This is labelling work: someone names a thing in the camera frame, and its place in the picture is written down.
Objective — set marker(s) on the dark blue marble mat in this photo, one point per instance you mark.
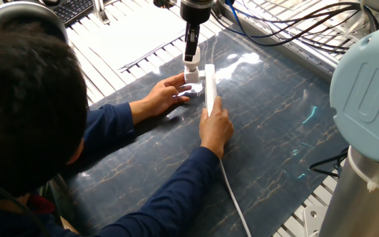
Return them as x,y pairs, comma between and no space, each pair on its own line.
275,125

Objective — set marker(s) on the left forearm blue sleeve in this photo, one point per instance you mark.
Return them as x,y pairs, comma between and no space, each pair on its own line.
107,130

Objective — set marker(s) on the black keyboard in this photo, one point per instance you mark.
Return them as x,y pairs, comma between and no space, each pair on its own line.
72,10

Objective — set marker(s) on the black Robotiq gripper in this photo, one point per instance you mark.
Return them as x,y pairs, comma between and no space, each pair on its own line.
196,14

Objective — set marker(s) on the aluminium corner bracket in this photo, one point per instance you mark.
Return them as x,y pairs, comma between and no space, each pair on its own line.
312,219

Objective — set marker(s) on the right forearm blue sleeve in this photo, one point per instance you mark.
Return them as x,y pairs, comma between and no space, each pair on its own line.
166,194

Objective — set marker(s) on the white LED bulb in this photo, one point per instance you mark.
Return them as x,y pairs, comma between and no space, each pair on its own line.
196,57

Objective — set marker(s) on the white bulb holder adapter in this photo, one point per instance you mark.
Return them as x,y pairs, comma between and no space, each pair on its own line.
192,77

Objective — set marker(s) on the aluminium post with bracket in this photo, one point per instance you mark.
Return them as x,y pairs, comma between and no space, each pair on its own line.
99,10

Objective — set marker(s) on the person's left hand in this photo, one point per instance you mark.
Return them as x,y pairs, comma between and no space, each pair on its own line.
164,97

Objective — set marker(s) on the white power strip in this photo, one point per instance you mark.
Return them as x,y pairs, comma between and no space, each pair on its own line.
210,89

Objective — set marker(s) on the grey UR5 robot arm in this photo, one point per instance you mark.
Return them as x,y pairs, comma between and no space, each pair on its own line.
370,98

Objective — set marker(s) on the white paper stack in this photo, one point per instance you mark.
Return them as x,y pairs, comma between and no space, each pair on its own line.
133,36

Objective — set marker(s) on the person's right hand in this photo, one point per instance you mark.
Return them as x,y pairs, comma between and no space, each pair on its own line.
215,130

